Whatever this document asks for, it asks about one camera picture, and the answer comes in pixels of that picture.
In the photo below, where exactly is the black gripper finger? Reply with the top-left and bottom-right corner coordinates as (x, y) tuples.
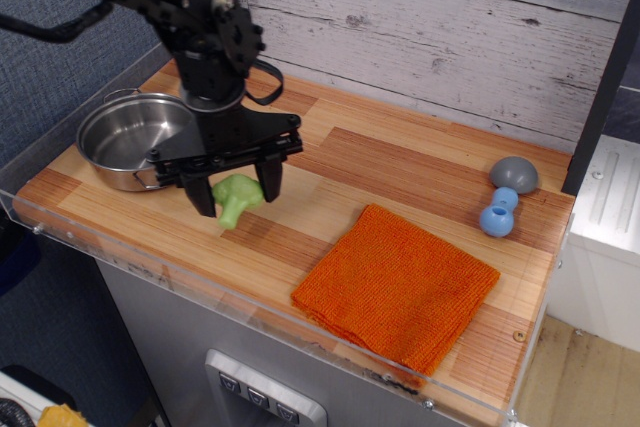
(255, 156), (283, 202)
(181, 176), (216, 217)

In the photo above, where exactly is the stainless steel pot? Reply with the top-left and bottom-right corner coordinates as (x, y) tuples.
(76, 89), (191, 192)

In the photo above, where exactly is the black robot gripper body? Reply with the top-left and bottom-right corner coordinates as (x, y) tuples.
(146, 103), (302, 187)

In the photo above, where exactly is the clear acrylic edge guard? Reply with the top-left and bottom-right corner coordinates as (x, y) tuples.
(1, 170), (574, 426)

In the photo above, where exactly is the white ridged side unit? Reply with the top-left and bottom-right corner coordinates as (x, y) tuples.
(547, 135), (639, 351)

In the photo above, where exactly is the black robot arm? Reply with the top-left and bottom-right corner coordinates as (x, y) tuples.
(103, 0), (302, 217)

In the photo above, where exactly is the blue dumbbell-shaped toy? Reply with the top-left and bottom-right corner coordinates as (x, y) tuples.
(479, 187), (519, 238)

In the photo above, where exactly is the grey toy cabinet front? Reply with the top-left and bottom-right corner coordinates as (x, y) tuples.
(99, 262), (461, 426)

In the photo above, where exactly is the orange knitted towel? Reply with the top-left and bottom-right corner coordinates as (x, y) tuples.
(291, 204), (500, 376)

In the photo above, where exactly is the green toy broccoli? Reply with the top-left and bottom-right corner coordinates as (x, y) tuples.
(212, 174), (265, 230)

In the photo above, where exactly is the yellow object at bottom-left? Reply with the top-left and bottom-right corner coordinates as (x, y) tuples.
(37, 404), (89, 427)

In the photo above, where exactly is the dark grey right post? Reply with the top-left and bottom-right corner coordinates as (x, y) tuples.
(561, 0), (639, 196)

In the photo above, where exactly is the silver dispenser button panel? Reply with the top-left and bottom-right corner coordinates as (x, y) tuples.
(205, 349), (328, 426)

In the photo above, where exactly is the grey half-dome toy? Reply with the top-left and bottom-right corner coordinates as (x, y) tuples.
(489, 156), (539, 194)

